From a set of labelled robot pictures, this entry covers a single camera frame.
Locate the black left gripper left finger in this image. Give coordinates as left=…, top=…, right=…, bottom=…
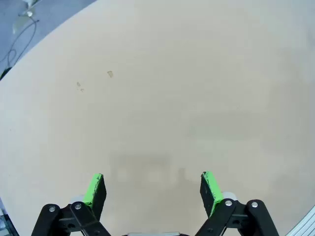
left=31, top=173, right=111, bottom=236

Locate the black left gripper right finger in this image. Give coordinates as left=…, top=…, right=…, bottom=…
left=194, top=171, right=280, bottom=236

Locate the silver floor stand base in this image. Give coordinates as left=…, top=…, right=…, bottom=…
left=11, top=0, right=40, bottom=34

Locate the aluminium profile rail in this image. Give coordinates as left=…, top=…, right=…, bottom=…
left=285, top=204, right=315, bottom=236

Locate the black floor cable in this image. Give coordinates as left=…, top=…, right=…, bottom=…
left=0, top=19, right=40, bottom=77

